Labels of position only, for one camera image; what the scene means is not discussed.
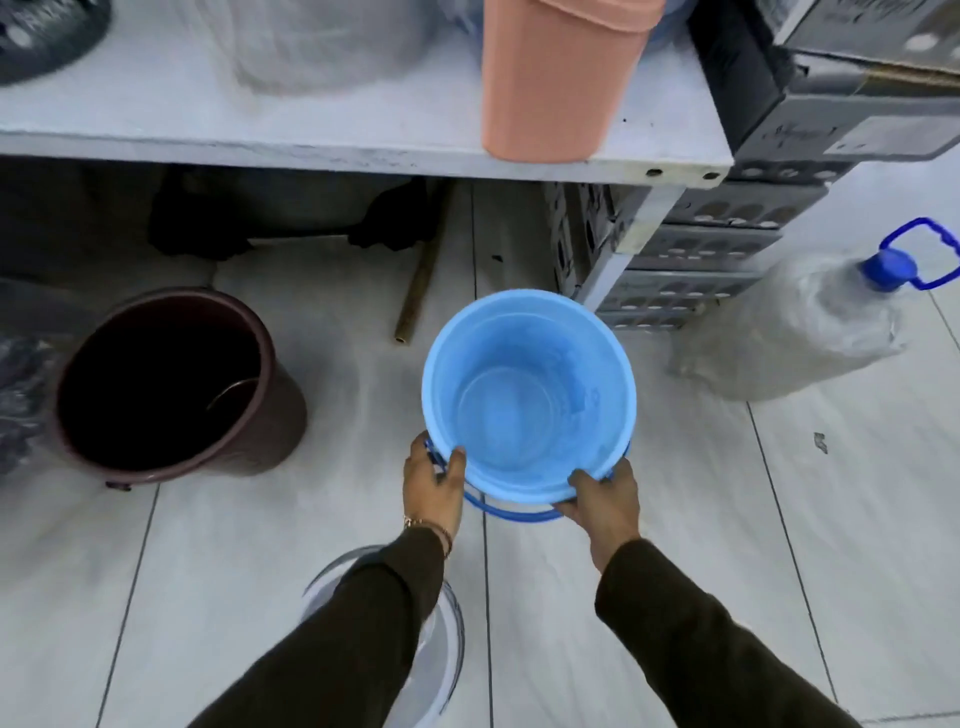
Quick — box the white shelf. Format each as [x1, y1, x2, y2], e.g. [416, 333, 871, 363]
[0, 0, 735, 312]

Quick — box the gold bracelet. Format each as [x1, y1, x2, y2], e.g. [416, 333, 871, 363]
[403, 516, 454, 560]

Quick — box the wooden stick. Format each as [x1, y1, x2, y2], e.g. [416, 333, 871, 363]
[394, 182, 456, 345]

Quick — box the stack of grey perforated crates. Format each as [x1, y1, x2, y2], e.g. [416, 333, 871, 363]
[543, 0, 960, 332]

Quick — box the blue plastic bucket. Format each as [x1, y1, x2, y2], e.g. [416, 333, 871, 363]
[420, 289, 638, 523]

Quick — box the person's left forearm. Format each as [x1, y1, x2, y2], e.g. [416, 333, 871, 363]
[189, 527, 446, 728]

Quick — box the translucent white plastic container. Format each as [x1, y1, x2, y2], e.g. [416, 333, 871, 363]
[217, 0, 440, 97]

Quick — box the orange plastic bin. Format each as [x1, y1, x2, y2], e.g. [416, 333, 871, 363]
[481, 0, 668, 164]

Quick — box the dark grey plastic basket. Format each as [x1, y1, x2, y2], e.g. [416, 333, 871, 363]
[0, 0, 114, 86]

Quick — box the clear plastic wrapped bundle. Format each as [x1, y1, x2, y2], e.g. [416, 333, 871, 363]
[0, 279, 84, 481]

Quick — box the person's left hand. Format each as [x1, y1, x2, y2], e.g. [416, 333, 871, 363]
[402, 432, 468, 543]

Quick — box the person's right forearm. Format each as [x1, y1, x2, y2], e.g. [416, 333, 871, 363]
[595, 538, 862, 728]

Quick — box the person's right hand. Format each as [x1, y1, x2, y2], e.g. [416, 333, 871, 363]
[553, 458, 642, 573]

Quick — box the dark brown plastic bucket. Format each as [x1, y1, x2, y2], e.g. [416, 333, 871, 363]
[51, 287, 308, 492]

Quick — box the clear water jug blue cap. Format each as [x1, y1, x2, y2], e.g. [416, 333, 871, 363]
[669, 217, 960, 402]

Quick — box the clear plastic basin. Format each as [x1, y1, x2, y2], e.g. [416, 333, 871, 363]
[300, 546, 465, 728]

